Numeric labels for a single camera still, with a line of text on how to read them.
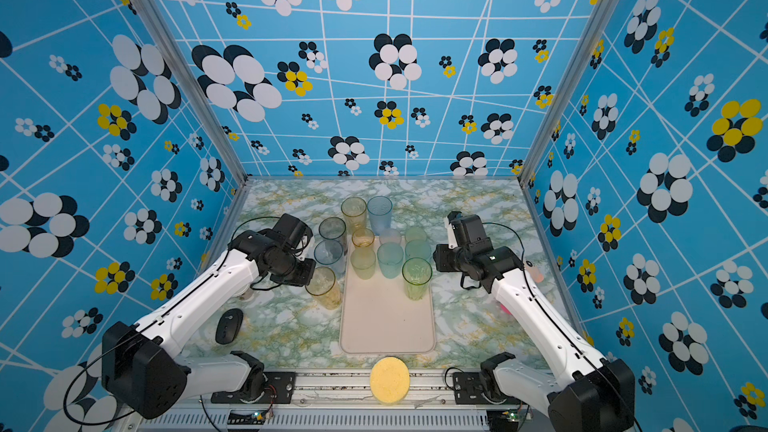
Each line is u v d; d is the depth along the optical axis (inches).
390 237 38.0
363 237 37.6
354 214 37.1
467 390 28.6
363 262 37.1
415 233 38.5
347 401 28.5
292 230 25.2
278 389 29.0
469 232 23.1
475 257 22.6
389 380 28.4
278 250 22.8
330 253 35.7
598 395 14.5
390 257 36.1
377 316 33.6
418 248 34.9
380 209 36.7
